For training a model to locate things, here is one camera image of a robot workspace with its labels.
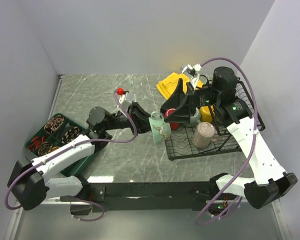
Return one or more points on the green glazed mug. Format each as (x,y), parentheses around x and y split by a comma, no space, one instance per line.
(195,118)

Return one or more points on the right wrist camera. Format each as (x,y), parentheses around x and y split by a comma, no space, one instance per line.
(192,72)

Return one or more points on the black front base bar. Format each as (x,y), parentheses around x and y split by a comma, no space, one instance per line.
(129,196)

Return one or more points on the pink mug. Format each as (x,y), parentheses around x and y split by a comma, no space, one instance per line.
(205,133)

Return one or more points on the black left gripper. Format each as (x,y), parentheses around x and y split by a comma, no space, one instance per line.
(141,116)

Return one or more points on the small teal cup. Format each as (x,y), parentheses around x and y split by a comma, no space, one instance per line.
(160,129)

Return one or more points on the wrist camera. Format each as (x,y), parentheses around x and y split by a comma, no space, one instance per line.
(192,72)
(125,98)

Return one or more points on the yellow mug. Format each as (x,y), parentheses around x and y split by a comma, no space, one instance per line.
(206,115)

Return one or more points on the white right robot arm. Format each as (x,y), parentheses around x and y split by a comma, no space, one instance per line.
(270,180)

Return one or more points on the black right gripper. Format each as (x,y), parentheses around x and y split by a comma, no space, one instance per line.
(183,113)

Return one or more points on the black wire dish rack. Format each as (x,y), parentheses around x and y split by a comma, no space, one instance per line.
(183,143)

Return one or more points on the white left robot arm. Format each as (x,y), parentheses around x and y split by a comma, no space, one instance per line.
(33,181)

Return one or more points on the yellow cloth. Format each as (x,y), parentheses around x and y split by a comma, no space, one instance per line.
(167,86)

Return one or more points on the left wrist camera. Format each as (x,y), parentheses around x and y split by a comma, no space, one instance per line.
(125,98)

